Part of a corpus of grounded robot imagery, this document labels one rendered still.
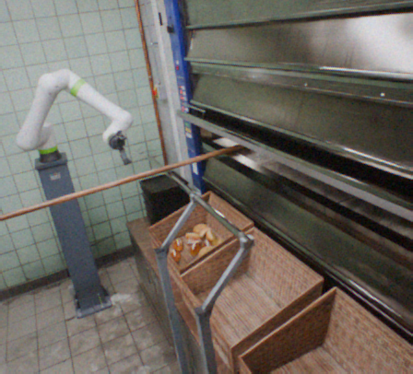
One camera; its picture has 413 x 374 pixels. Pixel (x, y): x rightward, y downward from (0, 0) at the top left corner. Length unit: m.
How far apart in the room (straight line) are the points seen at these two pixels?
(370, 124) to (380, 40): 0.26
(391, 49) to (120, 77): 2.39
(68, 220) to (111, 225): 0.78
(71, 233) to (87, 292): 0.50
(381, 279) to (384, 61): 0.75
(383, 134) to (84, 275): 2.36
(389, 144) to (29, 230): 2.85
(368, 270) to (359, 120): 0.55
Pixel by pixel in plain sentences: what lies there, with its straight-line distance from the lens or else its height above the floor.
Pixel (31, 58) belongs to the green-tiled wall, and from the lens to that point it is 3.17.
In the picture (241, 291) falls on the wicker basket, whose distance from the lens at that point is 2.13.
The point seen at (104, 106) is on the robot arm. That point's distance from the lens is 2.44.
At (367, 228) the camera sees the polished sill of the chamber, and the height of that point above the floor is 1.18.
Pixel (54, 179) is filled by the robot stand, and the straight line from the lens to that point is 2.74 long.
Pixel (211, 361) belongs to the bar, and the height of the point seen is 0.72.
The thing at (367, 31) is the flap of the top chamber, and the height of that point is 1.83.
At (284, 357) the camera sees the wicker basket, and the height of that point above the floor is 0.62.
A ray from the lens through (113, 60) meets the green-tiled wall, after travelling 3.24.
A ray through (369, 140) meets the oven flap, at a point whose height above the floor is 1.51.
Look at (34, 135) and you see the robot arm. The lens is 2.54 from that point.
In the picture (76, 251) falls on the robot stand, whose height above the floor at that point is 0.52.
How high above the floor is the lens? 1.93
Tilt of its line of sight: 21 degrees down
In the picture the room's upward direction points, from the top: 8 degrees counter-clockwise
